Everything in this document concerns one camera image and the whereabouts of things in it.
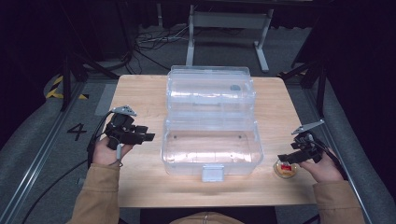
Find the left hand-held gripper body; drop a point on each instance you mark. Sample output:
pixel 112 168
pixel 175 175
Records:
pixel 120 127

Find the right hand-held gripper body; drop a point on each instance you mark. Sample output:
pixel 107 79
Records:
pixel 308 143

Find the clear plastic storage box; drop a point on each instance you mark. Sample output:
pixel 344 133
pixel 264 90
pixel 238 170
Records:
pixel 211 137

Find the person's left hand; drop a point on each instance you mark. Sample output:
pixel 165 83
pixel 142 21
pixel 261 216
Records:
pixel 106 154

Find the person's right hand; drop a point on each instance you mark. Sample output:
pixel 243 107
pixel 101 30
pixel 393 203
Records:
pixel 327 169

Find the black tripod stand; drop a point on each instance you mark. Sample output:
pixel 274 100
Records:
pixel 319 81
pixel 67 81

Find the person's tan clothed lap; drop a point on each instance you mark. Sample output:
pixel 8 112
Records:
pixel 207 219

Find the metal floor rail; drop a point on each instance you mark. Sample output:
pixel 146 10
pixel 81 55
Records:
pixel 37 161
pixel 361 205

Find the white metal table frame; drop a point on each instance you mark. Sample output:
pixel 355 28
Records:
pixel 227 20

